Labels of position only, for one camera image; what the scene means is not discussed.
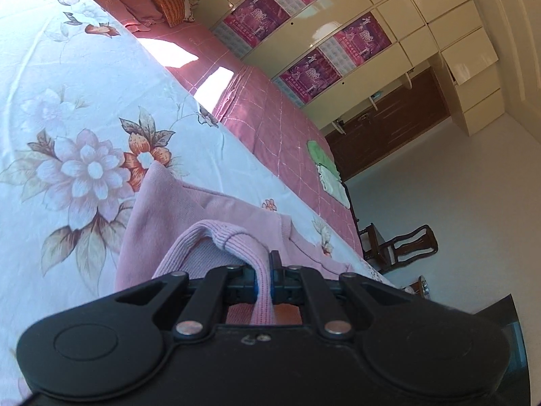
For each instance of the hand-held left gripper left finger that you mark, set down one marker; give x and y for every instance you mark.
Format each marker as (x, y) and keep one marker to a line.
(241, 289)

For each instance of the dark brown wooden door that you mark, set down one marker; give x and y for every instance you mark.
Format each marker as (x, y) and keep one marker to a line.
(389, 122)

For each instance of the cream wardrobe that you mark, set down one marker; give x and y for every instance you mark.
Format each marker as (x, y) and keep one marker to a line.
(380, 12)

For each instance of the brown wooden furniture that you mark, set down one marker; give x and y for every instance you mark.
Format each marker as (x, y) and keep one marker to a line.
(420, 287)

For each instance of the white floral bedsheet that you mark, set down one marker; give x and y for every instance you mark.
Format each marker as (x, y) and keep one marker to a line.
(63, 93)

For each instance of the cream overhead cabinet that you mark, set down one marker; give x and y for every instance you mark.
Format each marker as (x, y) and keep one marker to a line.
(473, 50)

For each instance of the pink knit sweater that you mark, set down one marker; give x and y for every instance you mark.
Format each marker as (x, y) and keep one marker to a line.
(177, 220)

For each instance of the dark glossy panel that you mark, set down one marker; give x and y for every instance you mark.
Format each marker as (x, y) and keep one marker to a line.
(513, 346)

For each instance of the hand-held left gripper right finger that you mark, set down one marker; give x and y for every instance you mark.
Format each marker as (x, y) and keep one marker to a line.
(287, 287)

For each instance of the cream corner shelf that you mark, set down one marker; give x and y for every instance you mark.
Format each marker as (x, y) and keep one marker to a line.
(374, 101)

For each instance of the dark wooden chair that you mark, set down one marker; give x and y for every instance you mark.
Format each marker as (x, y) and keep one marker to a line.
(397, 247)

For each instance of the pink quilted bed cover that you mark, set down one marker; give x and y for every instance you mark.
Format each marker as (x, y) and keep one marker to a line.
(270, 114)

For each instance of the green cloth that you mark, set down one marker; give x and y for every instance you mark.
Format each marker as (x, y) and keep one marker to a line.
(327, 169)

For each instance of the pink pillow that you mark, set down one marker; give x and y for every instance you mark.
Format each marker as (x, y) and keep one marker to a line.
(133, 4)

